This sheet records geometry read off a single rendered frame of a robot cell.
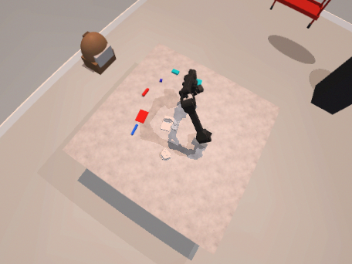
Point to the teal flat block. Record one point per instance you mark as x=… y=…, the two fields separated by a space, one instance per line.
x=175 y=71

